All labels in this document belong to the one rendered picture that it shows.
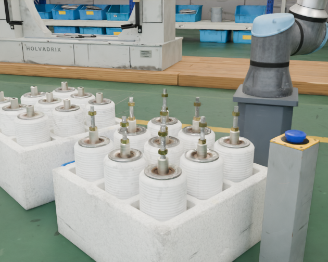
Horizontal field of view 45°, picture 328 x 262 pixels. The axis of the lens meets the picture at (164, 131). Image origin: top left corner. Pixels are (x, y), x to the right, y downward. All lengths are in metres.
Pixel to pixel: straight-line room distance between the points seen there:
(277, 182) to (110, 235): 0.36
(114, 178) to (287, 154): 0.35
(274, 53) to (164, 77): 1.62
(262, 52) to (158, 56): 1.68
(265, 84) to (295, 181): 0.46
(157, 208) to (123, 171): 0.12
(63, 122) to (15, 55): 2.18
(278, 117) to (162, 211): 0.56
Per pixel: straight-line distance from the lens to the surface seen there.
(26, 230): 1.12
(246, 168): 0.94
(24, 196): 1.19
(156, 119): 1.10
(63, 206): 1.01
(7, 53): 3.42
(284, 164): 0.80
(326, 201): 1.29
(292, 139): 0.79
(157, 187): 0.75
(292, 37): 1.22
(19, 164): 1.15
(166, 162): 0.76
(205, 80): 2.66
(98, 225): 0.89
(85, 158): 0.92
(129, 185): 0.84
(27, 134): 1.18
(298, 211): 0.83
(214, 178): 0.84
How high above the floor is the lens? 0.58
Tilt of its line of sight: 19 degrees down
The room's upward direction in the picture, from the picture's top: straight up
